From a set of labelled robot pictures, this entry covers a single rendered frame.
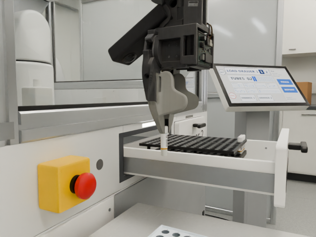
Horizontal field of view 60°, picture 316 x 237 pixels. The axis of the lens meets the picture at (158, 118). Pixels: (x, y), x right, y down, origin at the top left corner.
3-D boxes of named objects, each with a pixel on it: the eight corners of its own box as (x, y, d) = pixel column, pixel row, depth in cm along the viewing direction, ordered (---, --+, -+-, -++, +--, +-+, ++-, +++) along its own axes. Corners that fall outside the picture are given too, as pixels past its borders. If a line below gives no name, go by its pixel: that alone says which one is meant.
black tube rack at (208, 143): (246, 163, 72) (247, 138, 71) (233, 182, 56) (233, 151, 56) (169, 155, 82) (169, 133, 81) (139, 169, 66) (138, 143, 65)
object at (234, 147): (246, 141, 71) (247, 139, 71) (233, 154, 56) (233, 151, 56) (239, 140, 72) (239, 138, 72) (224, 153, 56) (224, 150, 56)
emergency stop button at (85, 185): (99, 195, 43) (98, 170, 43) (82, 204, 40) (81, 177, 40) (84, 192, 45) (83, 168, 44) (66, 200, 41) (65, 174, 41)
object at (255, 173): (280, 164, 72) (280, 141, 71) (274, 196, 49) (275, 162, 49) (146, 151, 90) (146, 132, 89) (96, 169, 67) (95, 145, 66)
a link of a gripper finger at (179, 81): (194, 134, 41) (194, 72, 40) (159, 131, 44) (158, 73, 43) (201, 131, 43) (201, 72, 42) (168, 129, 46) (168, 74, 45)
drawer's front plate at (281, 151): (287, 169, 73) (289, 128, 72) (284, 209, 47) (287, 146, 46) (280, 168, 74) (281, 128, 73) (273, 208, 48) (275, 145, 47)
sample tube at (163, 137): (169, 154, 43) (169, 125, 43) (165, 156, 42) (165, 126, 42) (162, 154, 44) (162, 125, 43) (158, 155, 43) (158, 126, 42)
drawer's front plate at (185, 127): (204, 142, 115) (205, 116, 114) (178, 155, 89) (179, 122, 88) (201, 142, 116) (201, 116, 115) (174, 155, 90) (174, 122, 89)
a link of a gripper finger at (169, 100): (182, 137, 37) (184, 68, 37) (145, 134, 40) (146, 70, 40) (191, 135, 40) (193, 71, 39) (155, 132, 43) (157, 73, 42)
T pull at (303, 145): (305, 147, 61) (306, 141, 61) (307, 154, 54) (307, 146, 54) (288, 146, 63) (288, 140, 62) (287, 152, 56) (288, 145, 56)
